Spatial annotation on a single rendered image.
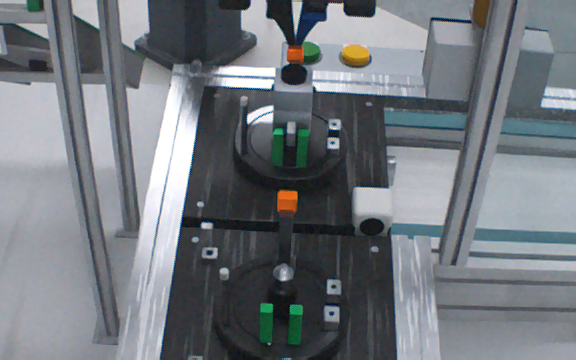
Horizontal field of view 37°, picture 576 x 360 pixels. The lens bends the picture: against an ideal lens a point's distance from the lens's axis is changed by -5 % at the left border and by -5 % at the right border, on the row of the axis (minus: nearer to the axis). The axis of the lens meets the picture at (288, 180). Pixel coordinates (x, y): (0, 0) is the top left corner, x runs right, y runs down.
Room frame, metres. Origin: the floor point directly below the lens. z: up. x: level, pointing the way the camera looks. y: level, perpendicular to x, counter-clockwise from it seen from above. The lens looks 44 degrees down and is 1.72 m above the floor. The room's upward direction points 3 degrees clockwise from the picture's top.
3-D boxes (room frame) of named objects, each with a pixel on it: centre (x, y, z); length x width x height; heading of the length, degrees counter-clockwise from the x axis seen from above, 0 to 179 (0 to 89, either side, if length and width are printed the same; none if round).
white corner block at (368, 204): (0.73, -0.10, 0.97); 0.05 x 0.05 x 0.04; 0
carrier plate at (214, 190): (0.83, 0.00, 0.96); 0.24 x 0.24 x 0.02; 0
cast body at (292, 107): (0.82, 0.00, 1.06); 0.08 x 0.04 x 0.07; 0
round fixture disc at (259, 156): (0.83, 0.00, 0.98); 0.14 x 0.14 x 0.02
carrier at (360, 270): (0.57, 0.00, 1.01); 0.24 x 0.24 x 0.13; 0
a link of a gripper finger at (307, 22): (0.93, -0.02, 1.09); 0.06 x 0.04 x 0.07; 0
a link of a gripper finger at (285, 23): (0.93, 0.02, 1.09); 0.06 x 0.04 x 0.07; 0
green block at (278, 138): (0.79, 0.01, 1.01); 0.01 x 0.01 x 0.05; 0
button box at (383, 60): (1.04, -0.09, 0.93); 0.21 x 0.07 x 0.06; 90
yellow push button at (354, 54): (1.04, -0.09, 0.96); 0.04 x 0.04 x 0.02
